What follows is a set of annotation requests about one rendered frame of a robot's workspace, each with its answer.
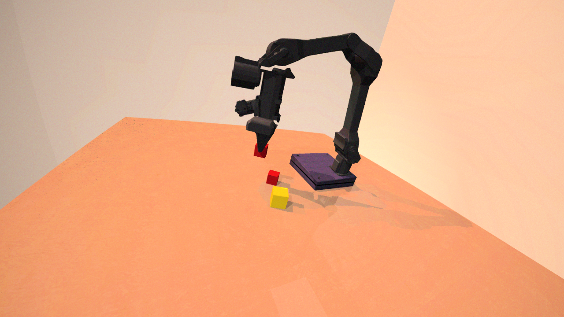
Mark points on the red cube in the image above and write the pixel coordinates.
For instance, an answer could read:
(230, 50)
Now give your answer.
(260, 154)
(272, 177)

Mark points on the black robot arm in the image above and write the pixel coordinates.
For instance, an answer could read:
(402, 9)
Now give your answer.
(365, 66)

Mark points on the yellow cube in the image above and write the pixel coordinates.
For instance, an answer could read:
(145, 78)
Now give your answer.
(279, 197)

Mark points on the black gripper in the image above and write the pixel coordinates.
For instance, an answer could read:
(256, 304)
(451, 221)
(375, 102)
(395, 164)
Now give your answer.
(264, 126)

